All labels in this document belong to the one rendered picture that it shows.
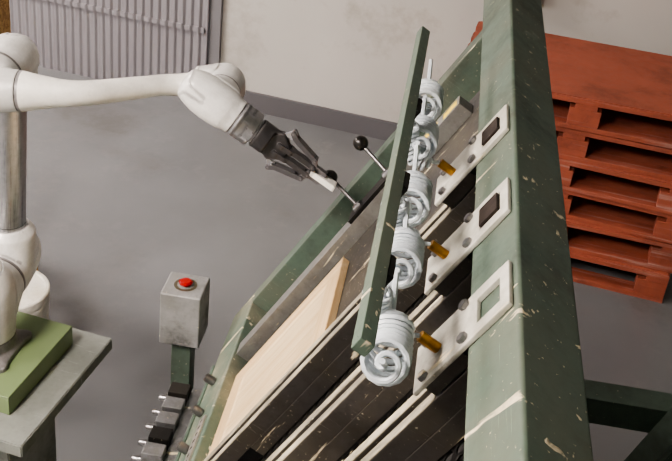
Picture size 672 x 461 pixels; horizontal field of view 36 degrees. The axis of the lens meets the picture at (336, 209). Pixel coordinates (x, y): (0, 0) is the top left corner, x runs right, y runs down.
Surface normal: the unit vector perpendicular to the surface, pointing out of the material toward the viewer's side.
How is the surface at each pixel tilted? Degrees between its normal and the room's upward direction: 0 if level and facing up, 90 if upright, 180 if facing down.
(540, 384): 30
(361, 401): 90
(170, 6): 90
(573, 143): 90
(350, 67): 90
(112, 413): 0
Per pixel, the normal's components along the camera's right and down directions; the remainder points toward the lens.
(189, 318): -0.14, 0.48
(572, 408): 0.58, -0.67
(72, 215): 0.10, -0.87
